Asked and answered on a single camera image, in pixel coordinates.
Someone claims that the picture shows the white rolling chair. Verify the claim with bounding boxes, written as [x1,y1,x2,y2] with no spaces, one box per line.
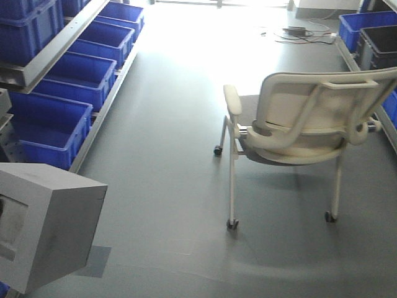
[221,67,396,223]

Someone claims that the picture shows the gray square base block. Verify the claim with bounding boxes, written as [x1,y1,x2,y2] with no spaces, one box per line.
[1,163,107,294]

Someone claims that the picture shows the steel shelving rack with bins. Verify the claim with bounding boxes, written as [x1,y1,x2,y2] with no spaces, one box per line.
[1,1,145,172]

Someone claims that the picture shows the black crate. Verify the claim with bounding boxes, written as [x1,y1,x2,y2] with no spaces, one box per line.
[355,25,396,70]

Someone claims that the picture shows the black floor cables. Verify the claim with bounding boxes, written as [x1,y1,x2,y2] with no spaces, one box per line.
[259,18,339,45]

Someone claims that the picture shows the blue bin far right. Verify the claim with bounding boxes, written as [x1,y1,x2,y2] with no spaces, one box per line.
[339,11,396,53]

